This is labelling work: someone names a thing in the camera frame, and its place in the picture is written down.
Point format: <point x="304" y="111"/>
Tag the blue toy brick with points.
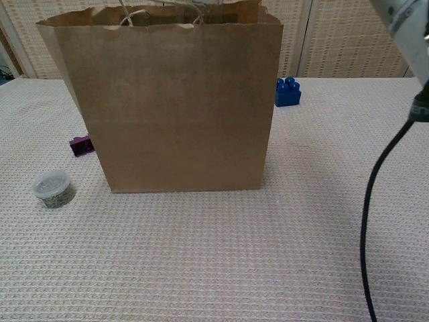
<point x="287" y="95"/>

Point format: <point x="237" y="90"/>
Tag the purple toy brick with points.
<point x="81" y="147"/>

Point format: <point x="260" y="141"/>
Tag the brown paper bag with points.
<point x="174" y="117"/>

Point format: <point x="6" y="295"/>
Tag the small clear round container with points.
<point x="53" y="189"/>

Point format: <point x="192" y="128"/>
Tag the woven folding screen panel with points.
<point x="30" y="43"/>
<point x="291" y="40"/>
<point x="352" y="40"/>

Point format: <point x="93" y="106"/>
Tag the white woven tablecloth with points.
<point x="167" y="261"/>

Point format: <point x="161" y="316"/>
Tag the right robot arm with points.
<point x="412" y="33"/>

